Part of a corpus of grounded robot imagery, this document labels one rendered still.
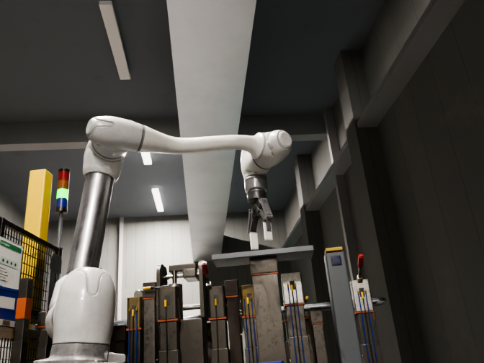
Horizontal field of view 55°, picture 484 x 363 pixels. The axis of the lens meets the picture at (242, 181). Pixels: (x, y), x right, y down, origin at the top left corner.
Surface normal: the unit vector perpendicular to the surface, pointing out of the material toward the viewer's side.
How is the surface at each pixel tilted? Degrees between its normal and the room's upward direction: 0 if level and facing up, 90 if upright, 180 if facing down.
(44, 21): 180
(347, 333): 90
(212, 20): 180
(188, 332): 90
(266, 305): 90
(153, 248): 90
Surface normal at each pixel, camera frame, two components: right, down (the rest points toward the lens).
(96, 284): 0.50, -0.62
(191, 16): 0.07, 0.92
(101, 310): 0.74, -0.33
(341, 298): -0.08, -0.37
